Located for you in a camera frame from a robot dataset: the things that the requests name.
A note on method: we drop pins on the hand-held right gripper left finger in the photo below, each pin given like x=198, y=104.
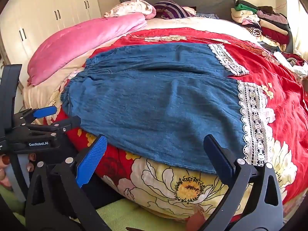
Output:
x=92, y=158

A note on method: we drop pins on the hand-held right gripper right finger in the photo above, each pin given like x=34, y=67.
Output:
x=220, y=158

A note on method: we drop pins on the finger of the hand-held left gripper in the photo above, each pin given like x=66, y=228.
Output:
x=44, y=112
x=65, y=125

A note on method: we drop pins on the blue pants with lace trim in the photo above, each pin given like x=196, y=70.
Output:
x=156, y=105

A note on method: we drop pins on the person's right hand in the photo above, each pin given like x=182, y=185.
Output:
x=196, y=219

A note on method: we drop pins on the green fleece garment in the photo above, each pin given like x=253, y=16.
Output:
x=125, y=216

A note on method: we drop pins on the pink plush blanket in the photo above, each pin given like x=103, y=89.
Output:
x=79, y=45

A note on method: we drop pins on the red floral quilt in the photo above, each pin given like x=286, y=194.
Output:
x=284, y=105

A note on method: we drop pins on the white wardrobe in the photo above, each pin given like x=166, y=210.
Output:
x=48, y=2

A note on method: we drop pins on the white cloth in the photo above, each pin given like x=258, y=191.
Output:
x=300, y=69

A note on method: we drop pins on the floral cream pillow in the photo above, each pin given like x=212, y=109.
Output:
x=130, y=7

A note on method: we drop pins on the pile of folded clothes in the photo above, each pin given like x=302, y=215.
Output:
x=269, y=26

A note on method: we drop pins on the light curtain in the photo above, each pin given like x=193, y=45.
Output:
x=300, y=41

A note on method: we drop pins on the blue patterned cloth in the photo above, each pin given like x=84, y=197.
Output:
x=207, y=16

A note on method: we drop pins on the purple striped cloth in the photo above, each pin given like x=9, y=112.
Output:
x=170, y=9

